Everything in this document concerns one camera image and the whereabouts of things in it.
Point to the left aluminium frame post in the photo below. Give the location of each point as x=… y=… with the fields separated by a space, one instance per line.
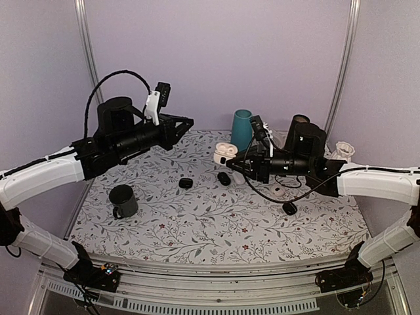
x=82 y=22

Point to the white ribbed vase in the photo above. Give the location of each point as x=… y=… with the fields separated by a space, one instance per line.
x=343 y=151

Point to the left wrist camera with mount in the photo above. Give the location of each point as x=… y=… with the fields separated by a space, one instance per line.
x=157 y=99

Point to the black earbud case left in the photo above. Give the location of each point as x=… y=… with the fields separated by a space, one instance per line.
x=185 y=183

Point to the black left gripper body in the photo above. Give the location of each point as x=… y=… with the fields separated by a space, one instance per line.
x=162 y=140

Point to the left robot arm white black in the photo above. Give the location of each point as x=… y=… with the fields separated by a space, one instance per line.
x=123 y=133

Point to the teal tall cup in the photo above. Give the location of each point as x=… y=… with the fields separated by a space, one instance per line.
x=241 y=133

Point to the right aluminium frame post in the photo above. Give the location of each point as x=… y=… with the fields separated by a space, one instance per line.
x=350 y=36

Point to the aluminium frame post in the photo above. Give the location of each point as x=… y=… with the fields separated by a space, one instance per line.
x=350 y=36
x=82 y=22

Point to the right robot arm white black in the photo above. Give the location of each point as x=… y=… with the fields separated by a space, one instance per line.
x=303 y=155

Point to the white closed earbud case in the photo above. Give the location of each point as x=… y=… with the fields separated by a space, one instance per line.
x=238 y=178

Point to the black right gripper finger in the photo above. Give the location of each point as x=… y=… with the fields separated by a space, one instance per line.
x=243 y=157
x=243 y=170

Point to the dark grey mug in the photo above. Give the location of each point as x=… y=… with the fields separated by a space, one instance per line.
x=124 y=202

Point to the aluminium front rail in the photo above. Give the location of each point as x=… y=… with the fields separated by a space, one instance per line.
x=259 y=288

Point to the black earbud case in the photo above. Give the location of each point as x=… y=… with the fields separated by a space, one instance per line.
x=223 y=178
x=289 y=208
x=185 y=183

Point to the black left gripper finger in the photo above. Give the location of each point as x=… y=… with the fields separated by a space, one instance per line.
x=163 y=118
x=181 y=128

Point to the black earbud case centre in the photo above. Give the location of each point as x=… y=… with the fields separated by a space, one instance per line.
x=223 y=178

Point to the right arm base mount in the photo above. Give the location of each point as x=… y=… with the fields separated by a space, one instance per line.
x=351 y=274

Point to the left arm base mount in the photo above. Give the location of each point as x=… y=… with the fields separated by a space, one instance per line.
x=84 y=273

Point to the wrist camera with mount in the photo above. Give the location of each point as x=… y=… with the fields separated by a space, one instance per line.
x=157 y=99
x=262 y=134

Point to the black tall cup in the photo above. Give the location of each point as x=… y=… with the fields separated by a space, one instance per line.
x=298 y=118

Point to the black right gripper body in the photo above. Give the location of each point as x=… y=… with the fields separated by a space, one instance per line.
x=264 y=170

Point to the white earbud case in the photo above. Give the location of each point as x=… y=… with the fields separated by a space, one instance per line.
x=277 y=190
x=238 y=178
x=223 y=152

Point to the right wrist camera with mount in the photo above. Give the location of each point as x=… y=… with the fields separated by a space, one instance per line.
x=262 y=134

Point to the black earbud case right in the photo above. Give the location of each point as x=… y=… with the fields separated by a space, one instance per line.
x=289 y=208

